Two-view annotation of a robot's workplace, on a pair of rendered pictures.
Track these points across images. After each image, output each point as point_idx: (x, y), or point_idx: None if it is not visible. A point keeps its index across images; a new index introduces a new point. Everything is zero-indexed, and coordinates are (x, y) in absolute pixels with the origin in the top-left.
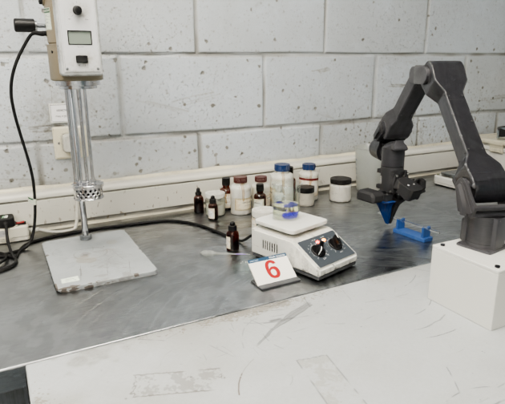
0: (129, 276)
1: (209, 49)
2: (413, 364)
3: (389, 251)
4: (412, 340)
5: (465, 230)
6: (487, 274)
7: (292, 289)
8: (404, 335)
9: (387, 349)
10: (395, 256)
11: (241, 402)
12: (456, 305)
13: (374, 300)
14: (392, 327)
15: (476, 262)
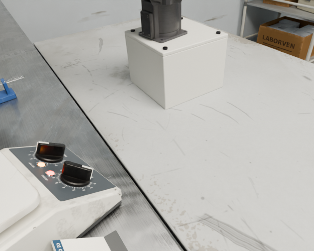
0: None
1: None
2: (307, 131)
3: (29, 124)
4: (261, 127)
5: (157, 25)
6: (219, 43)
7: (152, 245)
8: (254, 131)
9: (291, 145)
10: (47, 121)
11: None
12: (194, 91)
13: (179, 147)
14: (240, 138)
15: (209, 39)
